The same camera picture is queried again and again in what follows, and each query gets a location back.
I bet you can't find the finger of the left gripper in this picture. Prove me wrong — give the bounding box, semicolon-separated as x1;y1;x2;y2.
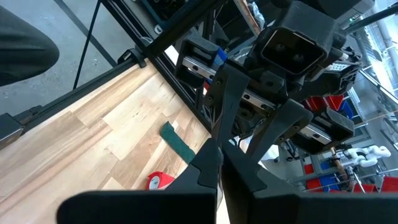
205;60;251;147
247;98;313;162

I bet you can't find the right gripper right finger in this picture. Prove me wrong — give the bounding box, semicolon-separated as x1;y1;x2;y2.
221;141;398;224

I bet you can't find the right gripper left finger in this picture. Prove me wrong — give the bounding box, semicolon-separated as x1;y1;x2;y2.
57;138;224;224

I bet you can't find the red elastic bandage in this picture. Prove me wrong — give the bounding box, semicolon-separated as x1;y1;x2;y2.
146;170;175;191

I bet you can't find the green elastic bandage roll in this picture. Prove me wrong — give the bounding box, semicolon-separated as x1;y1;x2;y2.
160;121;197;164

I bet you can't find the metal shelf rack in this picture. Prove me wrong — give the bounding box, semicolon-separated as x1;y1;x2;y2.
287;167;398;194

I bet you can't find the red plastic storage bin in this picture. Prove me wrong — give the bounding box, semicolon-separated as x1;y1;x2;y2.
381;175;398;193
353;183;379;193

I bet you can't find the white robot figure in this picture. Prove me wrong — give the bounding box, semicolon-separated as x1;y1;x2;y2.
341;145;392;169

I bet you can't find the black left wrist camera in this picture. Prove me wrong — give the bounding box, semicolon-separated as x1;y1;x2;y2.
260;1;340;76

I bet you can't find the black aluminium table frame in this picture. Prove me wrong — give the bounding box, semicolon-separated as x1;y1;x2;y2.
0;0;218;150

